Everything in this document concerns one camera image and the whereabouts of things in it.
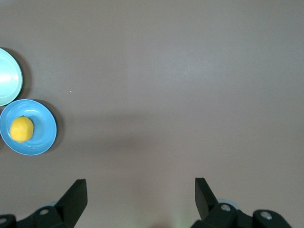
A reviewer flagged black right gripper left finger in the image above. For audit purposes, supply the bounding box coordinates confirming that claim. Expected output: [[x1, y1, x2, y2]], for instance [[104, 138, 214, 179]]
[[0, 179, 88, 228]]

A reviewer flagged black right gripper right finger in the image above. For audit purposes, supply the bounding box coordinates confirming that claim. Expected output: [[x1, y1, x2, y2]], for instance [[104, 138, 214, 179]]
[[191, 177, 292, 228]]

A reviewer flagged brown table cover sheet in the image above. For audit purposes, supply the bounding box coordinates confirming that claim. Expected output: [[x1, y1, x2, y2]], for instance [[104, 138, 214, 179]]
[[0, 0, 304, 228]]

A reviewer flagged blue plate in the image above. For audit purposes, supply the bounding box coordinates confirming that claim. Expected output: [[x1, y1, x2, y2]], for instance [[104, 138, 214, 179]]
[[0, 99, 57, 156]]

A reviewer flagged yellow lemon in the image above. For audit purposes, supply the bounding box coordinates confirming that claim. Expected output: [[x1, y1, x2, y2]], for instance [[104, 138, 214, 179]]
[[9, 116, 34, 143]]

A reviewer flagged light green plate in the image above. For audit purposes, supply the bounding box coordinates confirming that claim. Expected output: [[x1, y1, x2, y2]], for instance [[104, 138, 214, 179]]
[[0, 47, 23, 107]]

